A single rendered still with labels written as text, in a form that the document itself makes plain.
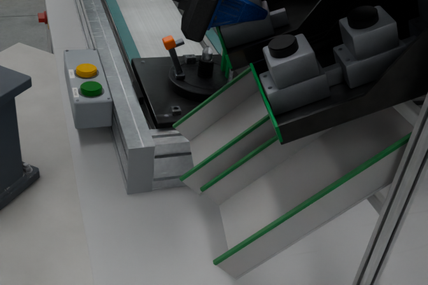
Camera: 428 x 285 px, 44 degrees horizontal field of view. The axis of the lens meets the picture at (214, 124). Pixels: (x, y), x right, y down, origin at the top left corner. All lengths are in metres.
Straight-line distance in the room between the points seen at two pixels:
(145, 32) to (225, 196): 0.72
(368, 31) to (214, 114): 0.35
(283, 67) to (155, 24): 0.90
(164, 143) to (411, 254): 0.45
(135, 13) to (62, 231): 0.74
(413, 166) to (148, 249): 0.45
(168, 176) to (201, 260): 0.18
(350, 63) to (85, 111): 0.57
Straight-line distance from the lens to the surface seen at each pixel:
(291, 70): 0.54
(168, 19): 1.45
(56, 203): 0.94
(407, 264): 0.95
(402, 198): 0.59
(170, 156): 0.92
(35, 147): 1.06
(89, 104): 1.00
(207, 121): 0.84
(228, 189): 0.73
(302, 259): 0.89
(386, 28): 0.56
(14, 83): 0.86
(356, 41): 0.55
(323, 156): 0.68
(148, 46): 1.30
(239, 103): 0.83
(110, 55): 1.17
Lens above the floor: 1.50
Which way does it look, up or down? 34 degrees down
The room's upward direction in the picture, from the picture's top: 8 degrees clockwise
